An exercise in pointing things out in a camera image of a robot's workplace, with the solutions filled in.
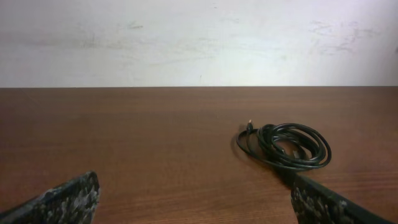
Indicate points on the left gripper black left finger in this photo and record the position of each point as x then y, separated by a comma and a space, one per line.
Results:
74, 201

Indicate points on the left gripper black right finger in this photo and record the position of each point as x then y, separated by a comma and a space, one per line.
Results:
314, 203

